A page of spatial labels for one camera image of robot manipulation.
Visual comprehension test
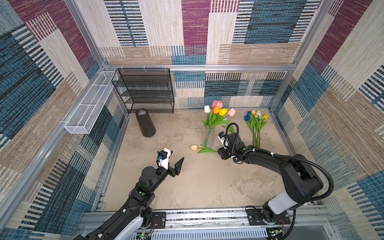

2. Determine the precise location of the black wire shelf rack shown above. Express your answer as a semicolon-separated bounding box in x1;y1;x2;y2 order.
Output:
112;68;175;113

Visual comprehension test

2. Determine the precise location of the pink tulip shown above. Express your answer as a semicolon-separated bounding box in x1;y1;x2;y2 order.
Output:
212;100;223;109

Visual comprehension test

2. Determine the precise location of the clear glass vase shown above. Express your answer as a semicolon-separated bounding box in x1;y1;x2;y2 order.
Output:
202;127;215;148

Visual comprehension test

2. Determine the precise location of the tulip bunch yellow orange pink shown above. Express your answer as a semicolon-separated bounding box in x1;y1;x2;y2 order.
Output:
202;107;236;129

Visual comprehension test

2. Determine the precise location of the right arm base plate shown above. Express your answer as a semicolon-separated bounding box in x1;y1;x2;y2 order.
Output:
245;206;291;226

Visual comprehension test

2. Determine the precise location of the white wire mesh basket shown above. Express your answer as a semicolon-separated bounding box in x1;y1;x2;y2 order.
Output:
65;71;115;135

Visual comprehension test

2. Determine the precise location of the aluminium frame crossbar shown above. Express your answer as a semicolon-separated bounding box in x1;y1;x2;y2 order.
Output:
104;64;297;72

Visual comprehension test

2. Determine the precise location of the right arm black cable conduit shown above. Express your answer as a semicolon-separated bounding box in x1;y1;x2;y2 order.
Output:
224;122;335;202

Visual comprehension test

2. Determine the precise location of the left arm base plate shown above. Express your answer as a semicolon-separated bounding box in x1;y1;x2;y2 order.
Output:
141;212;167;230

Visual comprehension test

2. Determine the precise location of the tulip bunch blue yellow white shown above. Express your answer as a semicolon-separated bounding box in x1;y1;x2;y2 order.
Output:
244;110;269;148

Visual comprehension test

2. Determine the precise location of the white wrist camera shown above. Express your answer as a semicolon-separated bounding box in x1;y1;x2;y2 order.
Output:
218;132;229;149
156;148;173;170

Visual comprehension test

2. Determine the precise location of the dark cylindrical vase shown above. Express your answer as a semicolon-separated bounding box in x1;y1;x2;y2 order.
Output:
136;109;156;138

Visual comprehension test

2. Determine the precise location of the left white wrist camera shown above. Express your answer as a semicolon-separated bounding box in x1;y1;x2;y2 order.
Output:
156;148;173;170

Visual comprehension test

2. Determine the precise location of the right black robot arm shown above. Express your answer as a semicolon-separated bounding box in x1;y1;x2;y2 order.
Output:
218;132;324;224

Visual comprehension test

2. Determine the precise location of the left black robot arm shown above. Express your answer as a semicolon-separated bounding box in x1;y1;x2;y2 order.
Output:
75;157;185;240

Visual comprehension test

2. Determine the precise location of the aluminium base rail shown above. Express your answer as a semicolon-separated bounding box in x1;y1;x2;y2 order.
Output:
77;205;331;240

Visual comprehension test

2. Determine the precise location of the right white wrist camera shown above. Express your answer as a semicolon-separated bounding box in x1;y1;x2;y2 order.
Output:
218;132;229;149

